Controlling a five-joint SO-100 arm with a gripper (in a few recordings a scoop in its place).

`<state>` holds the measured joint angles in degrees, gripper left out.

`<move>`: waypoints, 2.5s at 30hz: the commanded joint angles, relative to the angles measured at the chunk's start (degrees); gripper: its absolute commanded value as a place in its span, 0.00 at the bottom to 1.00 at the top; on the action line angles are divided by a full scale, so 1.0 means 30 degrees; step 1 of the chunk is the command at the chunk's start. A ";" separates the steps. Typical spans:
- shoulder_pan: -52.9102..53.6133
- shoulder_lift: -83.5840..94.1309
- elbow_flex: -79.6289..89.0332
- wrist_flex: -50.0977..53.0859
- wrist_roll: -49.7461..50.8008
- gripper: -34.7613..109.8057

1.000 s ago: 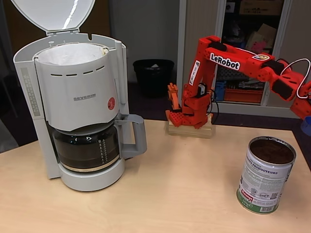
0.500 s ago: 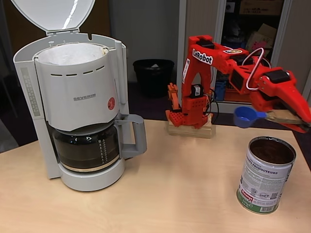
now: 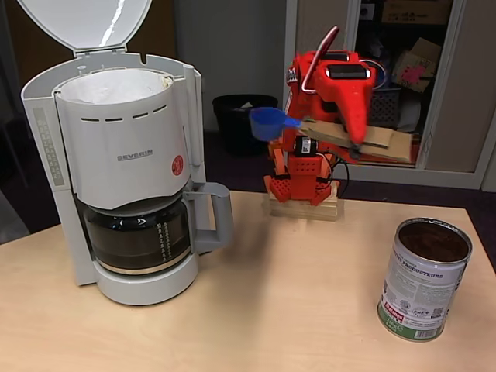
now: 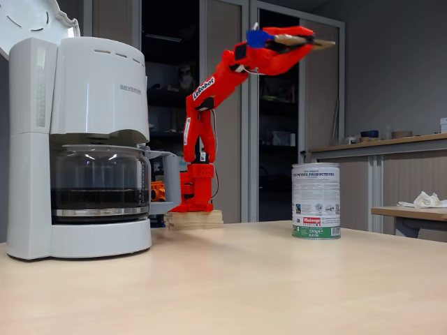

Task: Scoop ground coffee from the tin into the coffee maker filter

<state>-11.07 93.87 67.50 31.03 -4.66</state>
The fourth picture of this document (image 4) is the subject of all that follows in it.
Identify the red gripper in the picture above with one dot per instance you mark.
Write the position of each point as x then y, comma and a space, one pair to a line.
281, 60

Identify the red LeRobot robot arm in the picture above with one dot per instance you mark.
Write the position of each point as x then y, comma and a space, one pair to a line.
190, 139

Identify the white green coffee can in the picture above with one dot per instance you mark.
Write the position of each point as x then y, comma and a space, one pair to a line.
316, 195

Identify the white drip coffee maker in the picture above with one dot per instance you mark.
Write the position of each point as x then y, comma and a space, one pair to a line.
97, 90

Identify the beige metal storage cabinet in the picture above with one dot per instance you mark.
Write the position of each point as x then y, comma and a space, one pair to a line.
223, 122

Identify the blue tape roll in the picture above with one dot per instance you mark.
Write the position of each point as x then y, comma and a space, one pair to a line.
369, 134

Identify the beige tape roll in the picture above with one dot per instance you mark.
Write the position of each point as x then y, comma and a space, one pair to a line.
401, 134

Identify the low wooden top sideboard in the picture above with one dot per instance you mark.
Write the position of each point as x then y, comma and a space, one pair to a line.
412, 167

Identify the white box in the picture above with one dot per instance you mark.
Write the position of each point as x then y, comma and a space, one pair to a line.
443, 125

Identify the orange printed clamp part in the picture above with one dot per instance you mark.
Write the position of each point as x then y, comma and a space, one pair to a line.
158, 191

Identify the wooden base block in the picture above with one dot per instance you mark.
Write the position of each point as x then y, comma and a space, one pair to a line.
195, 220

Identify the crumpled white tissue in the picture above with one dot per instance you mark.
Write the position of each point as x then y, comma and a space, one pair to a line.
424, 200

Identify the small wooden side table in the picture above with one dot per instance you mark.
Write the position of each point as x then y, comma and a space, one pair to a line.
408, 213

